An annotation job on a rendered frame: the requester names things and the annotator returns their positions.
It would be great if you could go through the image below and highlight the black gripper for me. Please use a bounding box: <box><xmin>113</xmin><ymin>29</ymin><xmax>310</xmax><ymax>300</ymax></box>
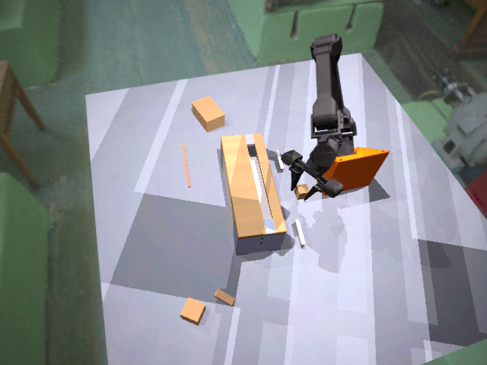
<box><xmin>281</xmin><ymin>150</ymin><xmax>344</xmax><ymax>201</ymax></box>

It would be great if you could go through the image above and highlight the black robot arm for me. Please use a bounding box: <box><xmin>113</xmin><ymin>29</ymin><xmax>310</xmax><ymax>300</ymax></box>
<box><xmin>310</xmin><ymin>33</ymin><xmax>357</xmax><ymax>173</ymax></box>

